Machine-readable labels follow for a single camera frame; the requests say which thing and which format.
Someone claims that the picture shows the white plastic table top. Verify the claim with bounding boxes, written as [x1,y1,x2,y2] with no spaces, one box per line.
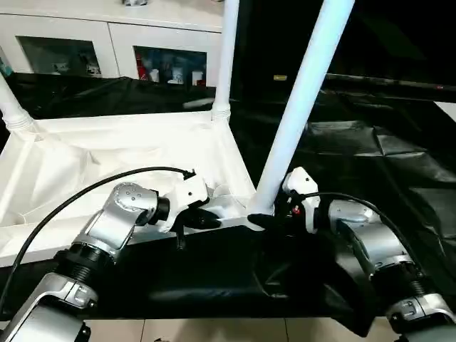
[0,109,275,268]

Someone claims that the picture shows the white plastic table leg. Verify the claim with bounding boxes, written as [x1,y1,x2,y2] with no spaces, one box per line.
[0,74,36,135]
[210,0,239,124]
[247,0,356,217]

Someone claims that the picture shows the black work mat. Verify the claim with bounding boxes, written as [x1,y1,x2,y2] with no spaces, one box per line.
[0,71,456,338]

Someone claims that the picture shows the grey metal rod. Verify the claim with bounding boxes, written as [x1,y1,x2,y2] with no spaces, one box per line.
[326,73,456,94]

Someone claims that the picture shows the white sideboard with glass doors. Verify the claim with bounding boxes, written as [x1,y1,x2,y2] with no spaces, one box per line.
[0,0,224,87]

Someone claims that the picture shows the black backdrop cloth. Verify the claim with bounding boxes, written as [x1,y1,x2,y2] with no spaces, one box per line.
[229,0,456,92]

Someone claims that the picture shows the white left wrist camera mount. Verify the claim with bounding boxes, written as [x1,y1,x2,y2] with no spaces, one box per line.
[162,174,211,234]

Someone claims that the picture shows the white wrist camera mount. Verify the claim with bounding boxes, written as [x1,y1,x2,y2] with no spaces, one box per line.
[162,174,211,234]
[281,166,318,234]

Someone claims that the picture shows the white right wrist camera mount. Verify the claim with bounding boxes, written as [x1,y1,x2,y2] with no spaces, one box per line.
[281,166,318,234]

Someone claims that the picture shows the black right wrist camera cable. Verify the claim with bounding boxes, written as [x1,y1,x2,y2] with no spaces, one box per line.
[294,192,425,277]

